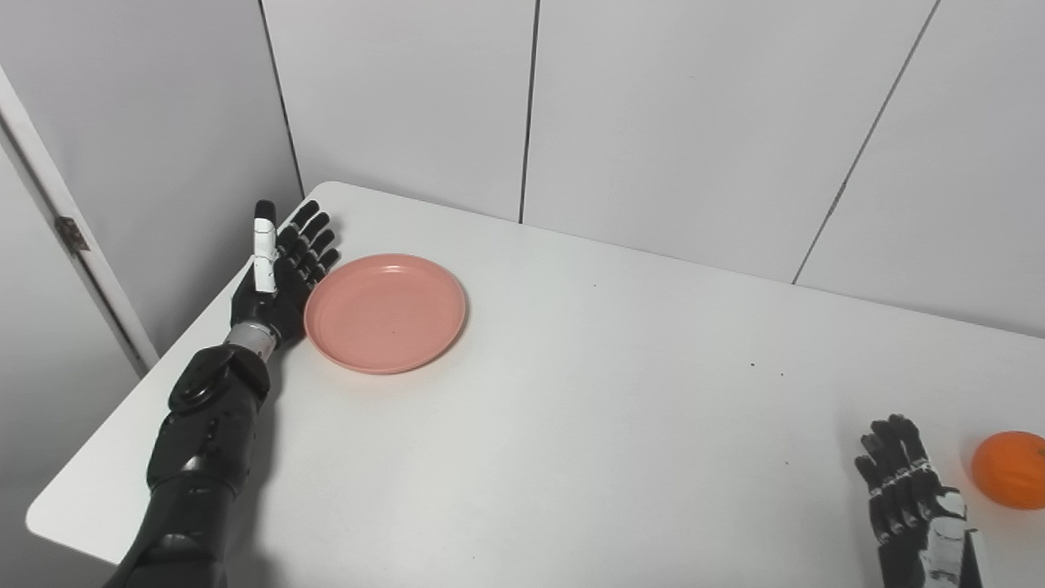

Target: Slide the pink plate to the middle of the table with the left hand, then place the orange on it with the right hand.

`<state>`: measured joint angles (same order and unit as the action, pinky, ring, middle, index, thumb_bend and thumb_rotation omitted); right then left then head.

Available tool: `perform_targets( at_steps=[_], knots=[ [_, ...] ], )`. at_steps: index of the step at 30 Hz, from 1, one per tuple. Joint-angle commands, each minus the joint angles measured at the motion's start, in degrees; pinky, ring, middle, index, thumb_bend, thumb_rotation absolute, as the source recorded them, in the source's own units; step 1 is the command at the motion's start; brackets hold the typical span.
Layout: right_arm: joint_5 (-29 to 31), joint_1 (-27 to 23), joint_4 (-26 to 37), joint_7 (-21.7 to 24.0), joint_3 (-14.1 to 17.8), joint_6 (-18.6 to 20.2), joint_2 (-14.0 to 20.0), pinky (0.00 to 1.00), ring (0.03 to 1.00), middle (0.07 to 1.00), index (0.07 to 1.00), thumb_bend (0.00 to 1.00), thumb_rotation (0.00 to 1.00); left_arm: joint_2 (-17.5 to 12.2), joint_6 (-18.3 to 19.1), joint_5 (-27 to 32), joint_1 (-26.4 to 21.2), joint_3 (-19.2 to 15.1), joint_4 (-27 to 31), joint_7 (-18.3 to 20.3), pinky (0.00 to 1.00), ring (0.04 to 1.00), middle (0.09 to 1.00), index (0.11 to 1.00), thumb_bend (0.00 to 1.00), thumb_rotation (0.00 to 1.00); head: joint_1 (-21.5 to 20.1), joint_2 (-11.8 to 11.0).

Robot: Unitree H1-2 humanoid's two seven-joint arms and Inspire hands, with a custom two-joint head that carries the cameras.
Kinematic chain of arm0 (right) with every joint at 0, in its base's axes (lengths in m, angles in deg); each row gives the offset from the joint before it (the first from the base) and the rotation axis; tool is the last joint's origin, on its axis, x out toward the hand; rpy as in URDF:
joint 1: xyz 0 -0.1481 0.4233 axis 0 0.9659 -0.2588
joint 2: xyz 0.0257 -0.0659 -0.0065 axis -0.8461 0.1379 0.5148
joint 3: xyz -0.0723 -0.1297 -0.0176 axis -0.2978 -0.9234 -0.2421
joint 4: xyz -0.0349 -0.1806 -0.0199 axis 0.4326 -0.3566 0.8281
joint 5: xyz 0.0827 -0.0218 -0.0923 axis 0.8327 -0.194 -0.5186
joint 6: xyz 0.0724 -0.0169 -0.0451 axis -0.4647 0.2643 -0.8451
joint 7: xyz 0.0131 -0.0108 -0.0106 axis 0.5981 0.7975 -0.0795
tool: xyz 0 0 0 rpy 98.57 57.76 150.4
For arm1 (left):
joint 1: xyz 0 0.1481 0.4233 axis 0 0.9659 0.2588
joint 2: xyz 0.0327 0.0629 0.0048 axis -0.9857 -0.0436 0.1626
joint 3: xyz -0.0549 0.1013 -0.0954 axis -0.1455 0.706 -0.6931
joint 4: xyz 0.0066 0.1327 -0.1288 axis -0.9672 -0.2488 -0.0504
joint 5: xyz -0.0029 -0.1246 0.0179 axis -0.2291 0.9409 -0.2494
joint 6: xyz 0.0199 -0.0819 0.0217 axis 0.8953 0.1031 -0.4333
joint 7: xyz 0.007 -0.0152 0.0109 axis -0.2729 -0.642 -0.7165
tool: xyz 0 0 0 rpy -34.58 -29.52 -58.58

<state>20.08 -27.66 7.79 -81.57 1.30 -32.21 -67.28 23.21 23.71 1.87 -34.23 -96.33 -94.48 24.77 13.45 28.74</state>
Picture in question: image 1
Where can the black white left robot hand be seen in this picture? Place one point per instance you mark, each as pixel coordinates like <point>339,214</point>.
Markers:
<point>282,294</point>

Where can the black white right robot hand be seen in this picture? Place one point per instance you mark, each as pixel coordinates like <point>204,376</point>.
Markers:
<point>898,506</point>

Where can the pink round plate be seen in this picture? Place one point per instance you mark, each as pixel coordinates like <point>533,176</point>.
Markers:
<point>385,314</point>

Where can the orange fruit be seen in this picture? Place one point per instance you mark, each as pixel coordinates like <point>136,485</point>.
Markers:
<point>1011,469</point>

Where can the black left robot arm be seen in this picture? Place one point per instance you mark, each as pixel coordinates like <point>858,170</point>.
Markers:
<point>204,441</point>

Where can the metal door hinge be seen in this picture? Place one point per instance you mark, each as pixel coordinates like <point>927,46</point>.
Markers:
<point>72,234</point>

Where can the white door frame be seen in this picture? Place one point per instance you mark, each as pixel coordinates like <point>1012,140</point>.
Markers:
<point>90,269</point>

